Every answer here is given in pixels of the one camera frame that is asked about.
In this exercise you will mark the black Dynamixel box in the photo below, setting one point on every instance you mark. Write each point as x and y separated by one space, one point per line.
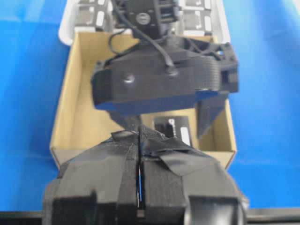
174 126

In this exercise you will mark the white plastic tray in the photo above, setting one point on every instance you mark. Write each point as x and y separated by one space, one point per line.
190 18

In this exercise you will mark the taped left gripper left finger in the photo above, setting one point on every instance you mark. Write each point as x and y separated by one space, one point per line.
97 187

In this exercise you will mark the blue table cloth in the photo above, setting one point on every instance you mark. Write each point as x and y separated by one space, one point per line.
265 35

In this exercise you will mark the brown cardboard box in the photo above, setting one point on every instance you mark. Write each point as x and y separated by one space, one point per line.
79 126

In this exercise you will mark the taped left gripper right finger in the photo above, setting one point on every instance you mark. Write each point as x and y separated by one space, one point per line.
184 186

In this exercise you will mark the black box tray far left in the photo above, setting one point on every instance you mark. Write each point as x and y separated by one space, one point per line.
93 16

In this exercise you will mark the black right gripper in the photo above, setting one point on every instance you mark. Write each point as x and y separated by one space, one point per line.
140 82

